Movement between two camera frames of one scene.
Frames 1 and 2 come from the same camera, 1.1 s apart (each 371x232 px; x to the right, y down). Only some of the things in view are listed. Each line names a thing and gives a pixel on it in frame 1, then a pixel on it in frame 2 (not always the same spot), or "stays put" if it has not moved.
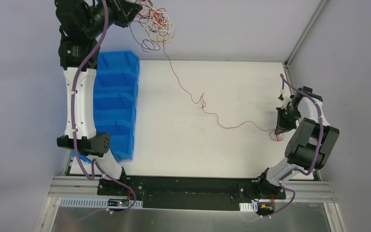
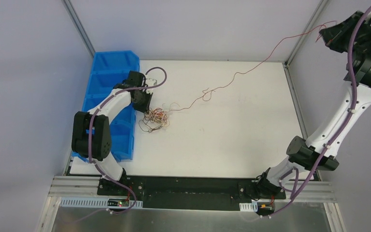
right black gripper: [285, 113] to [337, 36]
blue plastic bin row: [115, 95] stays put
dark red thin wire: [277, 136] to [321, 26]
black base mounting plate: [198, 193] stays put
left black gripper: [121, 11] to [142, 104]
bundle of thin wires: [152, 27] to [155, 118]
